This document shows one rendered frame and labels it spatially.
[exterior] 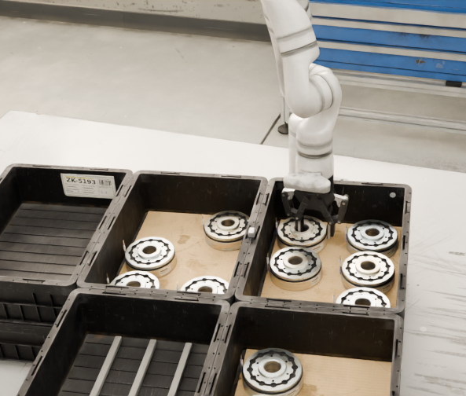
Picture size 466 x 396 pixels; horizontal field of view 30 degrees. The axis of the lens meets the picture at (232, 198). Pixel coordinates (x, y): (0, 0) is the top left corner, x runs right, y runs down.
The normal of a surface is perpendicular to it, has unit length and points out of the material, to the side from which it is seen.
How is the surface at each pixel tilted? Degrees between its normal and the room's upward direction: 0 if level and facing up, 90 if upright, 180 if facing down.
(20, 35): 0
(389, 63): 90
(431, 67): 90
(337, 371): 0
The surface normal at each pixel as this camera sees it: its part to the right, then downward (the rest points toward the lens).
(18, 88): -0.07, -0.82
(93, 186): -0.20, 0.57
